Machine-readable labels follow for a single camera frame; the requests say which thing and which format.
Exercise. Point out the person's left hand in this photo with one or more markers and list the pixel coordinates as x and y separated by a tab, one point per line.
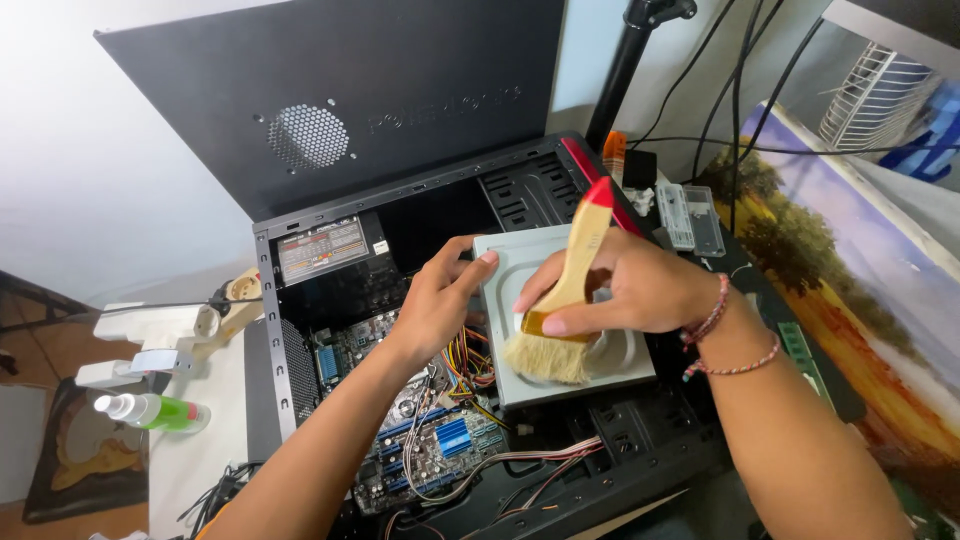
435	300

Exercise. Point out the person's right hand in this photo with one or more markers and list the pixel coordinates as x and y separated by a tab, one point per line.
645	289

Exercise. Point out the wooden paint brush red tip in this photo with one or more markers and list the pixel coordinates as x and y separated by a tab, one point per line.
581	251

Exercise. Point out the grey optical disc drive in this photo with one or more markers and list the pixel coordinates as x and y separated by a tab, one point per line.
510	255

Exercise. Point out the clear plastic box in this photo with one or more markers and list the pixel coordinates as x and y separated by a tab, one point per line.
690	217

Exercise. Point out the small black box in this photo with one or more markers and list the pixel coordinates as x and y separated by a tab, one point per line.
639	169

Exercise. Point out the black power supply unit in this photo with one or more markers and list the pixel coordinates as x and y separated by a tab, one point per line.
322	251

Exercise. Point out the blue chipset heatsink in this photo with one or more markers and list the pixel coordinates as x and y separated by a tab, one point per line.
454	437

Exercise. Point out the computer motherboard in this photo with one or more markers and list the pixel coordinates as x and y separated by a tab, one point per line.
435	457

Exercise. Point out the black computer case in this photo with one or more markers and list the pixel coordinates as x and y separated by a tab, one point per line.
652	450

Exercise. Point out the green memory stick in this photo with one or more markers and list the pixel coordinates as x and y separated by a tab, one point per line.
799	352

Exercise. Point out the beige power socket strip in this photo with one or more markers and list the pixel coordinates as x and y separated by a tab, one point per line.
238	296

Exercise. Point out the landscape painting canvas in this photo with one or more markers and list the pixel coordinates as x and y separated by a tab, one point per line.
862	300

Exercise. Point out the black stand pole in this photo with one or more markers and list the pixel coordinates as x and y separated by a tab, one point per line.
626	60

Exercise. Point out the black case side panel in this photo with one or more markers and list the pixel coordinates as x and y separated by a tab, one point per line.
330	90

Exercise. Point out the white plastic device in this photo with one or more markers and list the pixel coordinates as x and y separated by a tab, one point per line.
150	337

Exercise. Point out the green spray bottle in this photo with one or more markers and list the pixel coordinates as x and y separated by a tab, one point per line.
161	412

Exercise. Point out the blue object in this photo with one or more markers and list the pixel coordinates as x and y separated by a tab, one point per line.
934	139

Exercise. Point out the brown picture mat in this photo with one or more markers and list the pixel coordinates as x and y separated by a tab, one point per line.
82	450

